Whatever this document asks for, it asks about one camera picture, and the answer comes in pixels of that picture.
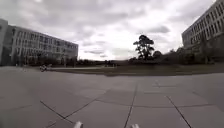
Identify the distant row of trees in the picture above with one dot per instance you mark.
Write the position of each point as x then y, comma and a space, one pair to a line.
96, 62

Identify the grey slab pavement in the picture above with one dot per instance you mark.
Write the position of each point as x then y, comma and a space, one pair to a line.
110, 96

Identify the tall dark tree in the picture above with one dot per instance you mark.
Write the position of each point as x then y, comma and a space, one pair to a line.
144, 46

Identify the dark grass strip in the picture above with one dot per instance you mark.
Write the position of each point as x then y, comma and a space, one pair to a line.
150, 70

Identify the row of dark bushes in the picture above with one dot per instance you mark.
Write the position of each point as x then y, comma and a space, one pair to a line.
170, 58

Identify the robot's own part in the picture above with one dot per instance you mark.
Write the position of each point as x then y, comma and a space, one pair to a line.
77, 125
135, 126

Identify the parked bicycles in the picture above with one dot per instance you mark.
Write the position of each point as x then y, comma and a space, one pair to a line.
43, 68

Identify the wide pale multi-storey building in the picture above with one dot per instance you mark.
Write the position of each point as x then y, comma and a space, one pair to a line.
33, 46

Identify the grey multi-storey building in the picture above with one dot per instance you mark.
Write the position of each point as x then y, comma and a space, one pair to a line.
206, 30

